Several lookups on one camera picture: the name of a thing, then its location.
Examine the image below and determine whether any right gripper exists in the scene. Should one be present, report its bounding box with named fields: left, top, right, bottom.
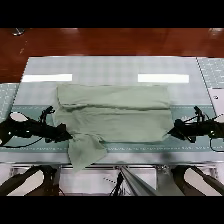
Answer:
left=167, top=119, right=188, bottom=141

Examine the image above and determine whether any silver frame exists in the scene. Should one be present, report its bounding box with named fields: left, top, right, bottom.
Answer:
left=0, top=161, right=224, bottom=197

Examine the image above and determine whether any pale green T-shirt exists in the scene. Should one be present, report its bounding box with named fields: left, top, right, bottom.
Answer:
left=53, top=83, right=175, bottom=174

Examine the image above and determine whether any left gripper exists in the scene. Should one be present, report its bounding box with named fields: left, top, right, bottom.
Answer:
left=49, top=124, right=74, bottom=143

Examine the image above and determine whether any black cable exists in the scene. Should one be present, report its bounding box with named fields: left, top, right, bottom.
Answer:
left=2, top=135, right=46, bottom=150
left=109, top=171, right=126, bottom=197

